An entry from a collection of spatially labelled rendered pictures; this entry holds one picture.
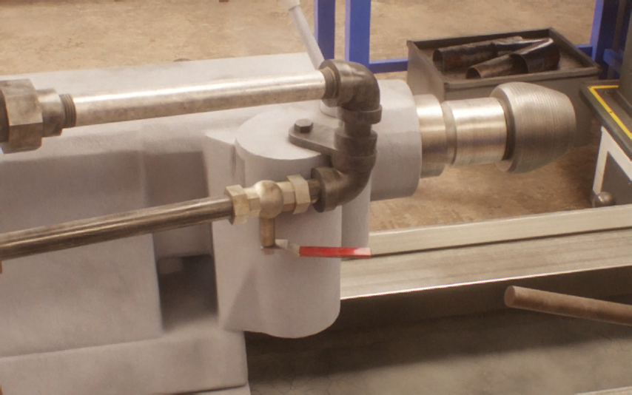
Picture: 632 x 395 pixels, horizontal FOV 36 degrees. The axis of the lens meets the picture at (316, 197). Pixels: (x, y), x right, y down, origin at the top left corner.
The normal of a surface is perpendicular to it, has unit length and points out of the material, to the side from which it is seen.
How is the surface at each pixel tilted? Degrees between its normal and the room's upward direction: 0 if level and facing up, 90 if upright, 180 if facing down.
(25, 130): 101
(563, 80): 90
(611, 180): 90
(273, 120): 0
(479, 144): 87
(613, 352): 18
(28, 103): 56
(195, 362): 62
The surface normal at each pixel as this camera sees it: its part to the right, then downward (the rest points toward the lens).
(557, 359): -0.26, -0.66
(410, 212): 0.00, -0.86
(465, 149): 0.19, 0.54
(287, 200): 0.41, 0.10
